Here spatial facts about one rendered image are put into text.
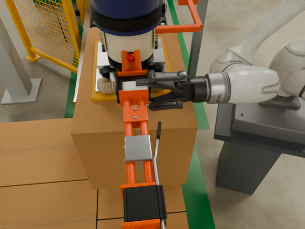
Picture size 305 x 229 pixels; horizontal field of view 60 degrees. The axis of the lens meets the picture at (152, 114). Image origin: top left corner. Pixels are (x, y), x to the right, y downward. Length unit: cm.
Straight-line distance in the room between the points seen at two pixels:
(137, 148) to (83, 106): 36
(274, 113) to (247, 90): 55
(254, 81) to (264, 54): 232
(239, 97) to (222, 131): 51
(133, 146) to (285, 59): 77
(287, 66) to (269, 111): 22
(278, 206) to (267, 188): 14
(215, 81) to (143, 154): 29
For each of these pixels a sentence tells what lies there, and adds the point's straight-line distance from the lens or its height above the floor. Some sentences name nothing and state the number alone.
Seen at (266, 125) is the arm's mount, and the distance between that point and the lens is 124.
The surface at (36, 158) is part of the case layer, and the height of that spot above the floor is 54.
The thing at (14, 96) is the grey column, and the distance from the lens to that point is 267.
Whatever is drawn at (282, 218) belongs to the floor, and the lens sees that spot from 201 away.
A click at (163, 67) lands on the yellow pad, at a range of 100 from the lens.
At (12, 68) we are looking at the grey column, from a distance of 244.
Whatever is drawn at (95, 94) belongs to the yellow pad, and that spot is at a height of 108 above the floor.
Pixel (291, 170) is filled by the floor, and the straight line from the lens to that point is 220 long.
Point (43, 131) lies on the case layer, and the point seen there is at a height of 54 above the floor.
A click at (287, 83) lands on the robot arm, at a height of 98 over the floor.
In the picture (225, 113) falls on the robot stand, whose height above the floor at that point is 75.
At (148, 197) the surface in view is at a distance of 55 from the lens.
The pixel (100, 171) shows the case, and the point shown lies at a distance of 104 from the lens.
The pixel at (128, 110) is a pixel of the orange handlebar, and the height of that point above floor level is 121.
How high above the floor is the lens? 173
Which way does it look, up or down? 50 degrees down
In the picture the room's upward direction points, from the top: straight up
